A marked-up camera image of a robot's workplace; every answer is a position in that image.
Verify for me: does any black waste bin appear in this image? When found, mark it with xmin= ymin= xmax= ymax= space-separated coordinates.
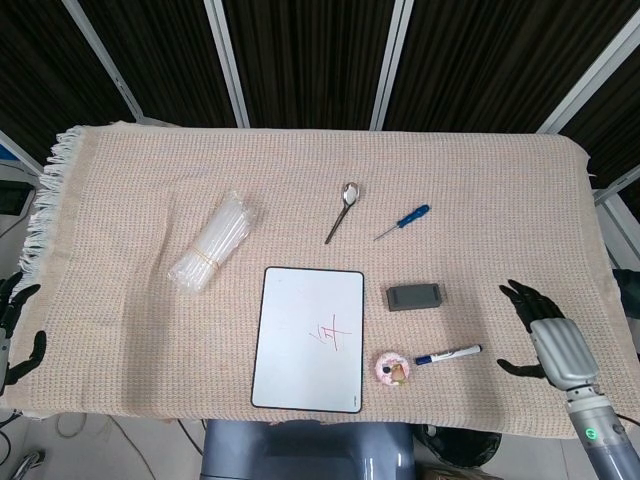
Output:
xmin=417 ymin=422 xmax=503 ymax=469

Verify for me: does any dark fabric partition panel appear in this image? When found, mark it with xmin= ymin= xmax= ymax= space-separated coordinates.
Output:
xmin=79 ymin=0 xmax=239 ymax=129
xmin=384 ymin=0 xmax=631 ymax=134
xmin=559 ymin=34 xmax=640 ymax=191
xmin=222 ymin=0 xmax=396 ymax=131
xmin=0 ymin=0 xmax=139 ymax=169

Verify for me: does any white whiteboard with black rim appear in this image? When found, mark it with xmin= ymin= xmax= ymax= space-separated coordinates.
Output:
xmin=249 ymin=265 xmax=366 ymax=415

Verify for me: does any blue handled screwdriver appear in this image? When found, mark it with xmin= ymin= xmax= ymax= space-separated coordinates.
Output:
xmin=372 ymin=203 xmax=432 ymax=243

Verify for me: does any whiteboard marker with blue cap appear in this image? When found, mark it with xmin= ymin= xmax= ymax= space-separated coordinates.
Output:
xmin=414 ymin=343 xmax=484 ymax=366

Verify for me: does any clear plastic straw bundle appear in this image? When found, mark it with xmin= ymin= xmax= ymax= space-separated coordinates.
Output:
xmin=167 ymin=189 xmax=259 ymax=296

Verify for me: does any grey-blue robot torso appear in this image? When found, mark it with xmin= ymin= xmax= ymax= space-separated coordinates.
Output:
xmin=199 ymin=418 xmax=419 ymax=480

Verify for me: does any left black grey robot hand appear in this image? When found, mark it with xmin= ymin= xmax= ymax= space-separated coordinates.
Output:
xmin=0 ymin=271 xmax=49 ymax=396

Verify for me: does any metal spoon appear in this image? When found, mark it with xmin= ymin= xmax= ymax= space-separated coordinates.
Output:
xmin=324 ymin=181 xmax=361 ymax=246

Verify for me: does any grey whiteboard eraser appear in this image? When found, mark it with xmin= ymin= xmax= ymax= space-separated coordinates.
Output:
xmin=386 ymin=281 xmax=448 ymax=314

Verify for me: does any aluminium partition frame post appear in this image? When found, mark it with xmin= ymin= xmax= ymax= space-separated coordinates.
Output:
xmin=63 ymin=0 xmax=149 ymax=124
xmin=203 ymin=0 xmax=251 ymax=129
xmin=368 ymin=0 xmax=422 ymax=132
xmin=535 ymin=0 xmax=640 ymax=135

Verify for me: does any beige woven tablecloth with fringe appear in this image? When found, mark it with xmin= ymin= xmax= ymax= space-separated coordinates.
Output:
xmin=18 ymin=122 xmax=621 ymax=441

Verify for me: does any aluminium side frame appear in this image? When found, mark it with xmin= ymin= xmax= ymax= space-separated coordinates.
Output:
xmin=592 ymin=172 xmax=640 ymax=281

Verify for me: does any right black grey robot hand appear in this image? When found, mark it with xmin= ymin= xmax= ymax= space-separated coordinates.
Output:
xmin=496 ymin=278 xmax=601 ymax=393

